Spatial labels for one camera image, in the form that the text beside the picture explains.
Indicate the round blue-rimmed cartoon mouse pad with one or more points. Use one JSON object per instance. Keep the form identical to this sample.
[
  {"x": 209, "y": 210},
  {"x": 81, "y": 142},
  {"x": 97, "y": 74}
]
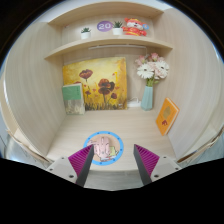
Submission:
[{"x": 116, "y": 138}]

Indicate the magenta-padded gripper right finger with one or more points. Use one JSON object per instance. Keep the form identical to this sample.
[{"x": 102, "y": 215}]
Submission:
[{"x": 155, "y": 166}]

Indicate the orange book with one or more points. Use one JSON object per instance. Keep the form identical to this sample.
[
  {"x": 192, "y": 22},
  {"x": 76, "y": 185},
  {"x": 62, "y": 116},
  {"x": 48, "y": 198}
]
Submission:
[{"x": 167, "y": 116}]

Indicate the wooden shelf with ornaments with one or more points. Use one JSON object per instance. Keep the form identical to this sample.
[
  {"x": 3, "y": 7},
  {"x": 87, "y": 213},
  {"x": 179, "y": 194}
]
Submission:
[{"x": 110, "y": 41}]

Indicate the pink computer mouse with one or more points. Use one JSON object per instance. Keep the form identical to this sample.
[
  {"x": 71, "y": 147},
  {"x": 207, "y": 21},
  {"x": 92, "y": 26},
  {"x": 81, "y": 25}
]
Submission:
[{"x": 100, "y": 147}]

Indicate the green and beige book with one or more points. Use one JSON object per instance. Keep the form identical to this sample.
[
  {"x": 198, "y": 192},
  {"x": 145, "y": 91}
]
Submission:
[{"x": 72, "y": 98}]

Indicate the pale green faceted vase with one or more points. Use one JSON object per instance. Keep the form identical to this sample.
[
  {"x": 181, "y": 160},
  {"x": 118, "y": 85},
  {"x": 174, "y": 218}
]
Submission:
[{"x": 147, "y": 98}]

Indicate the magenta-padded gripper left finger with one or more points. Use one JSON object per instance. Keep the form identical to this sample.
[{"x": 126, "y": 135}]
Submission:
[{"x": 71, "y": 166}]

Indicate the yellow poppy flower painting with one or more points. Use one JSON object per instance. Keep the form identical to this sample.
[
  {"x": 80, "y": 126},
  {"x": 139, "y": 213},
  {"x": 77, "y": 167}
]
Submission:
[{"x": 100, "y": 83}]

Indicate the pink and white flower bouquet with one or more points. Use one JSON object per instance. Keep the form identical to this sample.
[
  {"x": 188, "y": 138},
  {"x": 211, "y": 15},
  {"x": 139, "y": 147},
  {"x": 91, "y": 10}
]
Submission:
[{"x": 151, "y": 68}]

